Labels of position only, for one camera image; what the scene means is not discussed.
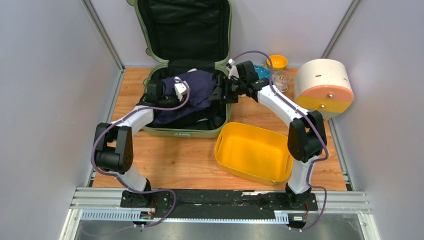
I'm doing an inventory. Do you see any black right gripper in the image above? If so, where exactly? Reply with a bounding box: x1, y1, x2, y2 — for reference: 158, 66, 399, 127
207, 74, 247, 104

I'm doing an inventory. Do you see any navy blue garment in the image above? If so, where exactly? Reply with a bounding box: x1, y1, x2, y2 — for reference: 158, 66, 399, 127
153, 70, 216, 125

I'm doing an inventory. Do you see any green hard-shell suitcase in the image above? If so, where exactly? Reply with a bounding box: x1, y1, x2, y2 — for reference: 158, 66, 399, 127
129, 0, 232, 138

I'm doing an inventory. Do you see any yellow plastic basin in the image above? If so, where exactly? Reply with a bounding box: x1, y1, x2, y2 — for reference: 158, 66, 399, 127
214, 122, 294, 186

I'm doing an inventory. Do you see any black garment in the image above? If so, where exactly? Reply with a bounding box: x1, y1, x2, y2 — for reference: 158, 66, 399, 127
150, 105, 227, 131

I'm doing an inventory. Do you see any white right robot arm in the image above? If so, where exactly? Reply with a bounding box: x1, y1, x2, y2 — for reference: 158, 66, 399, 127
214, 60, 327, 210

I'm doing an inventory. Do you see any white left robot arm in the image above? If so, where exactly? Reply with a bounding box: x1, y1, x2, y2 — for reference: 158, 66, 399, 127
90, 78, 190, 208

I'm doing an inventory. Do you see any white garment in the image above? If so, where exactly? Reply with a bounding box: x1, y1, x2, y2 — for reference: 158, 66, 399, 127
187, 68, 198, 73

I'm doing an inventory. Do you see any blue polka dot plate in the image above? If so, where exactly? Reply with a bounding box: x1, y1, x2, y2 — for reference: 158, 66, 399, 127
254, 65, 271, 79

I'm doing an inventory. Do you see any clear drinking glass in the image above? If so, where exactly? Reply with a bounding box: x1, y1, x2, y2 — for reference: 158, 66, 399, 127
272, 70, 291, 93

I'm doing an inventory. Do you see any small yellow bowl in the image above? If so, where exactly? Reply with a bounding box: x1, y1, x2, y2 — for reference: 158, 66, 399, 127
266, 54, 289, 71

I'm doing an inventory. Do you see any white and orange drawer cabinet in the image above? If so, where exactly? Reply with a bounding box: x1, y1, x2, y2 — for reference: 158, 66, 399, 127
293, 58, 354, 120

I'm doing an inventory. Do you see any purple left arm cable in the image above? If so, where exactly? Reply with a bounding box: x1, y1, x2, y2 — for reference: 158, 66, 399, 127
90, 76, 191, 229

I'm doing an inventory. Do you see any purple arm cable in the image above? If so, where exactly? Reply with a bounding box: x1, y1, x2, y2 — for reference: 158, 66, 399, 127
231, 50, 329, 232
90, 76, 191, 229

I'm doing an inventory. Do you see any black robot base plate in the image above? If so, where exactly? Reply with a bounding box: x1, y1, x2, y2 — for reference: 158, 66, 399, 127
120, 189, 318, 220

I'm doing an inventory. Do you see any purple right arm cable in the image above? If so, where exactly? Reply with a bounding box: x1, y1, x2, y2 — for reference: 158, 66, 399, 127
231, 50, 329, 232

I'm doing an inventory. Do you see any aluminium frame rail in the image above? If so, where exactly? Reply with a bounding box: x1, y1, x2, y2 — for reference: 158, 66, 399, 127
59, 187, 380, 240

